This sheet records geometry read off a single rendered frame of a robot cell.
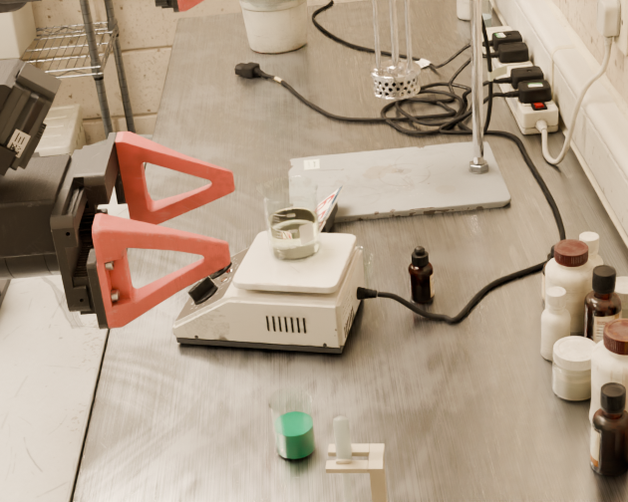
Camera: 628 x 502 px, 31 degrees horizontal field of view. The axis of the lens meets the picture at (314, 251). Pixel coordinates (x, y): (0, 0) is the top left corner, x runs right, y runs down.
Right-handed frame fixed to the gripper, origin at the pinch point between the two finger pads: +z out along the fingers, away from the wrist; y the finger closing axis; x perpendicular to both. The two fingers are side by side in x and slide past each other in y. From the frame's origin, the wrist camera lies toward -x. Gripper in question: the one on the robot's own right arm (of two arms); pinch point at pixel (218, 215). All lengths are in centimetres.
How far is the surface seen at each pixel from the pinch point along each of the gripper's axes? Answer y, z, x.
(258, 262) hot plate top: 49, -1, 31
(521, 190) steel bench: 77, 34, 40
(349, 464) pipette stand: 8.2, 7.0, 27.6
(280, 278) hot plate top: 45, 1, 31
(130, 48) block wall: 285, -49, 85
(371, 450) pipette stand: 9.7, 8.9, 27.6
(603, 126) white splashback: 73, 44, 29
